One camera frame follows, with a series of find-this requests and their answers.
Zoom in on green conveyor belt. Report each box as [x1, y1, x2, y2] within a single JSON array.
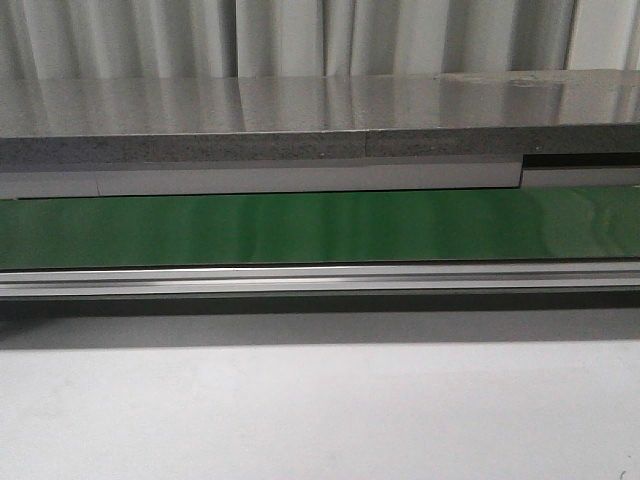
[[1, 187, 639, 270]]

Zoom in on white pleated curtain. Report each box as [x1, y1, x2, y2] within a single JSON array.
[[1, 1, 639, 79]]

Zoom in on grey stone countertop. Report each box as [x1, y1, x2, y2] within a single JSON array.
[[0, 69, 640, 200]]

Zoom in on aluminium conveyor frame rail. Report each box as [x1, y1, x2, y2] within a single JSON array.
[[1, 259, 639, 299]]

